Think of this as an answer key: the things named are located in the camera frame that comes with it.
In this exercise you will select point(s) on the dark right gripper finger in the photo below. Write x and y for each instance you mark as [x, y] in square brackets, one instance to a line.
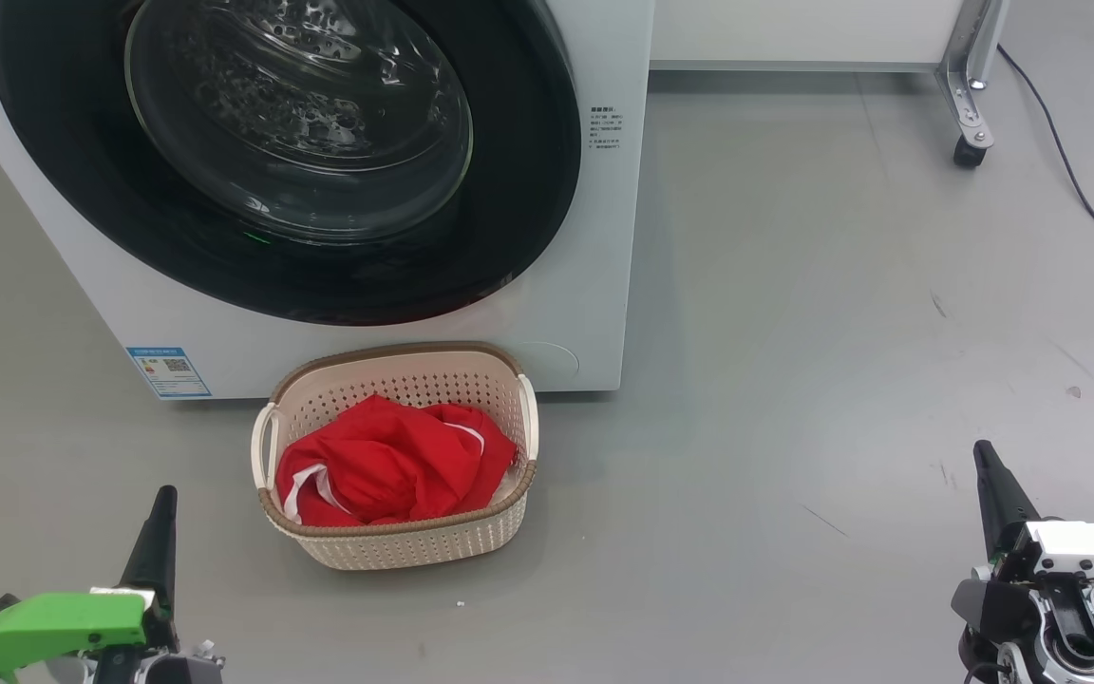
[998, 503]

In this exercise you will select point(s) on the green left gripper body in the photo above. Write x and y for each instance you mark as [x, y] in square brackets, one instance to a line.
[44, 622]

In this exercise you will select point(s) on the red garment with white trim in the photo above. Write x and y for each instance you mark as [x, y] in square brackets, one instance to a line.
[395, 465]

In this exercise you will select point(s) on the black round glass washer door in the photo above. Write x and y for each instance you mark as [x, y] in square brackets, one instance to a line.
[509, 190]

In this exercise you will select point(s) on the blue energy label sticker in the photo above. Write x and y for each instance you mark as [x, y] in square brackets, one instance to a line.
[169, 372]

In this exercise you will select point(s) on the white partition board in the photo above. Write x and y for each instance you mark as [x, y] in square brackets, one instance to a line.
[794, 33]

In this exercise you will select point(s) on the cream perforated laundry basket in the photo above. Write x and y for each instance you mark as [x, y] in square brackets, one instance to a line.
[405, 546]

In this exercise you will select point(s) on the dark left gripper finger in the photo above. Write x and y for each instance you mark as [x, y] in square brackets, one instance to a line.
[160, 560]

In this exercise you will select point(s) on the metal leg with caster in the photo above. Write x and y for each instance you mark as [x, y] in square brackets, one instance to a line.
[970, 85]

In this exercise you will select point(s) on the white washing machine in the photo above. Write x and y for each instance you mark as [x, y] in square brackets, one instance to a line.
[594, 285]

